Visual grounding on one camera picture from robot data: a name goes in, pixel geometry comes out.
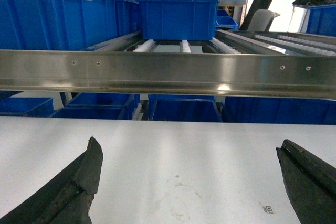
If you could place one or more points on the blue bin on rollers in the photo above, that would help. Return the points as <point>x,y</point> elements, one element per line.
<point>178,19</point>

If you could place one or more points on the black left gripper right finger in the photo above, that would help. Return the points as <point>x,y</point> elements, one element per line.
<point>309,183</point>

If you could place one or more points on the lower blue bin centre-left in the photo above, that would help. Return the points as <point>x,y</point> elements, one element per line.
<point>106,106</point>

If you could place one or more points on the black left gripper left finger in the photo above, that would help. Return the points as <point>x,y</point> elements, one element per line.
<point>66,198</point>

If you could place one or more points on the lower blue bin right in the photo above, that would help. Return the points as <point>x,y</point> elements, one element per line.
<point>278,110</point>

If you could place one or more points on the lower blue bin centre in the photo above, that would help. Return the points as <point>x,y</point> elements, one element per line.
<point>183,108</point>

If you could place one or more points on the blue bin far right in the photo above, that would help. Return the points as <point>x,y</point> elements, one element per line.
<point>321,20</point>

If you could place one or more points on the lower blue bin left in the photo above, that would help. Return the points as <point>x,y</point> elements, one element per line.
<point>27,107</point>

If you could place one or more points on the large blue bin left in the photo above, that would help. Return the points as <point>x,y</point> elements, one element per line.
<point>65,24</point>

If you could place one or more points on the black office chair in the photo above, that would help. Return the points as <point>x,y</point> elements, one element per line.
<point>259,17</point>

